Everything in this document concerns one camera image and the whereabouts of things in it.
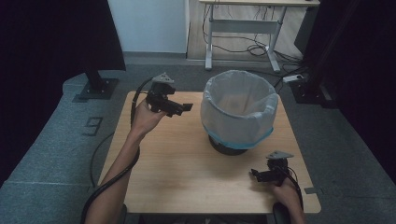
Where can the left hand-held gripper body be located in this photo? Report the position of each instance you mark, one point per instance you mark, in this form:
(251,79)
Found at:
(160,93)

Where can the person's left hand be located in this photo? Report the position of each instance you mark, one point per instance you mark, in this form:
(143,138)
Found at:
(144,119)

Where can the trash bin with clear liner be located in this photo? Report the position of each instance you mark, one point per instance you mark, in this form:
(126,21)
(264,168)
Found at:
(239,118)

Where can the person's right hand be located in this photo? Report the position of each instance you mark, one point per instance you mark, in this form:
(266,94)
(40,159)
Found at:
(286,194)

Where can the white power strip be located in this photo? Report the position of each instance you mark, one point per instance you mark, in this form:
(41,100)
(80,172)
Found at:
(292,78)

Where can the black stand base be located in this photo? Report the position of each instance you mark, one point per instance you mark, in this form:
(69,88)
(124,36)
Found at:
(98,87)

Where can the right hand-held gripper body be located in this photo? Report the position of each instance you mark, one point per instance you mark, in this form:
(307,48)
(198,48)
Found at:
(277,169)

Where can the white desk frame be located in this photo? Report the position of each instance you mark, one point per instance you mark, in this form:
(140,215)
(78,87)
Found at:
(246,26)

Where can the black armrest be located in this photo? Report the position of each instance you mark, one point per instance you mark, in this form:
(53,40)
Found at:
(280,214)
(123,214)

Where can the black stand with heavy base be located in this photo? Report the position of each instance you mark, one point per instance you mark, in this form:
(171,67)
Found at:
(311,90)

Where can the dark curtain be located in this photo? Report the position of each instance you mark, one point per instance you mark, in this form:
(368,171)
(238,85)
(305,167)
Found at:
(367,77)
(46,62)

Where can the white partition panel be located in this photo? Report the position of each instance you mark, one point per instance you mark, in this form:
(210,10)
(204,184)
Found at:
(148,25)

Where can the black trash bin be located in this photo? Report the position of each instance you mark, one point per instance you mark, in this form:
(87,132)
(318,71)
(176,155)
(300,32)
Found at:
(227,150)

